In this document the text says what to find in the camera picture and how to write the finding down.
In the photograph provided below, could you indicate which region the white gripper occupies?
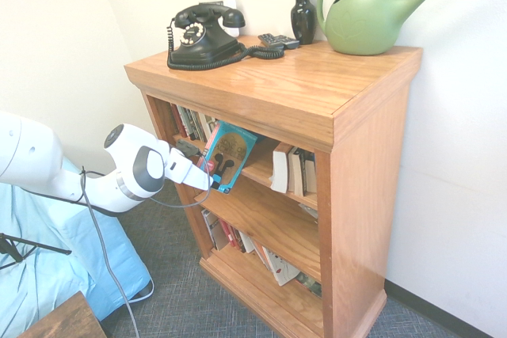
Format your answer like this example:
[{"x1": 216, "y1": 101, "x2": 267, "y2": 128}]
[{"x1": 164, "y1": 146, "x2": 220, "y2": 193}]

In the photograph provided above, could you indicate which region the teal paperback book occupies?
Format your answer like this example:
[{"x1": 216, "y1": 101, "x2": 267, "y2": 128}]
[{"x1": 196, "y1": 120, "x2": 258, "y2": 196}]

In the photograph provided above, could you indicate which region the large grey book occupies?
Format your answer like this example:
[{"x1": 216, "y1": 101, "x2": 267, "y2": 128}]
[{"x1": 200, "y1": 207, "x2": 229, "y2": 252}]

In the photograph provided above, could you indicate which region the orange brown book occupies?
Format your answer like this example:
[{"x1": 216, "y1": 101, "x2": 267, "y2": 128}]
[{"x1": 228, "y1": 225, "x2": 244, "y2": 253}]

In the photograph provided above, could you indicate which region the dark striped book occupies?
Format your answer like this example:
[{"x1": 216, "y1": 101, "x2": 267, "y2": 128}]
[{"x1": 180, "y1": 106, "x2": 201, "y2": 141}]

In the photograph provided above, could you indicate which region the thick white paperback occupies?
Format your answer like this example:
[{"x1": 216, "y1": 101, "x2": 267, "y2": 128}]
[{"x1": 269, "y1": 142, "x2": 294, "y2": 193}]

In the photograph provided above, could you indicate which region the maroon book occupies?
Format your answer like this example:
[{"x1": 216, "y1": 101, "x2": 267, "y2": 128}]
[{"x1": 170, "y1": 103, "x2": 187, "y2": 138}]

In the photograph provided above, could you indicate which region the brown cream book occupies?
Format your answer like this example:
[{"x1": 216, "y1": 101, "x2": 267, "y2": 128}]
[{"x1": 287, "y1": 146, "x2": 303, "y2": 196}]

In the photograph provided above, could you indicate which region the thin paperback book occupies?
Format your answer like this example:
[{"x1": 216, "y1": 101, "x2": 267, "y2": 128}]
[{"x1": 252, "y1": 239, "x2": 271, "y2": 272}]

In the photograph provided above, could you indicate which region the dark thin book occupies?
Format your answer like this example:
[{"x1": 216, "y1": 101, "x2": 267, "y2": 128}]
[{"x1": 299, "y1": 149, "x2": 309, "y2": 196}]

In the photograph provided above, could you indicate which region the cream book with blue top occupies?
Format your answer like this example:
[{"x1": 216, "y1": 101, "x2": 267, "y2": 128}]
[{"x1": 304, "y1": 151, "x2": 318, "y2": 195}]

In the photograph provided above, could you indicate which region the grey white booklet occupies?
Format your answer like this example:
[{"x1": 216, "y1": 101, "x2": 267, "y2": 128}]
[{"x1": 299, "y1": 203, "x2": 319, "y2": 222}]

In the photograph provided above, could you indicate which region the white book with red figures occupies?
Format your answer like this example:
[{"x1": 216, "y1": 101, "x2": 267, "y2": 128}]
[{"x1": 261, "y1": 246, "x2": 301, "y2": 287}]

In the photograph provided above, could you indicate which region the camouflage pattern book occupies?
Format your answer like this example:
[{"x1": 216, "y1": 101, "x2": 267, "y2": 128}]
[{"x1": 295, "y1": 272, "x2": 322, "y2": 298}]

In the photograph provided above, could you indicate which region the wooden bookshelf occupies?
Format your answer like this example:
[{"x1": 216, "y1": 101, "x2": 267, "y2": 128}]
[{"x1": 124, "y1": 35, "x2": 423, "y2": 338}]

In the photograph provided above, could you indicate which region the black remote control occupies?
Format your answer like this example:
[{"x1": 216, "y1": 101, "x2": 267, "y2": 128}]
[
  {"x1": 257, "y1": 32, "x2": 286, "y2": 48},
  {"x1": 276, "y1": 35, "x2": 301, "y2": 51}
]

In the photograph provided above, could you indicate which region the light blue covered couch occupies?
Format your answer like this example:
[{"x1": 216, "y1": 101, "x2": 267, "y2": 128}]
[{"x1": 0, "y1": 158, "x2": 154, "y2": 338}]

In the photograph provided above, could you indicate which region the black vase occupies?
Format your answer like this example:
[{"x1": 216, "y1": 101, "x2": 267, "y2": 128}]
[{"x1": 291, "y1": 0, "x2": 318, "y2": 45}]

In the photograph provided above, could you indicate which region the dark wooden table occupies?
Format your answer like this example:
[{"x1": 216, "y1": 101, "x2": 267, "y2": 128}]
[{"x1": 17, "y1": 290, "x2": 109, "y2": 338}]

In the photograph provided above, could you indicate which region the black tripod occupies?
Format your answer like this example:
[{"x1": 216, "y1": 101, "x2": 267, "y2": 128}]
[{"x1": 0, "y1": 232, "x2": 73, "y2": 272}]

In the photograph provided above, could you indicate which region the green watering can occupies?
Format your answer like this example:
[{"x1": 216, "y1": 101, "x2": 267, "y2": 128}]
[{"x1": 315, "y1": 0, "x2": 478, "y2": 57}]

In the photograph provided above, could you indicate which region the white cable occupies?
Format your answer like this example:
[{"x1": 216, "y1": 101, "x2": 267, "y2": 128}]
[{"x1": 128, "y1": 277, "x2": 155, "y2": 302}]

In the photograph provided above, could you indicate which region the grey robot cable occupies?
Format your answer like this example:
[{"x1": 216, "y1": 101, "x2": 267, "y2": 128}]
[{"x1": 78, "y1": 151, "x2": 215, "y2": 338}]

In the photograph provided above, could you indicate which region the black wall baseboard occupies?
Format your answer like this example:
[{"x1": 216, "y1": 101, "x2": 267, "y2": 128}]
[{"x1": 384, "y1": 278, "x2": 507, "y2": 338}]

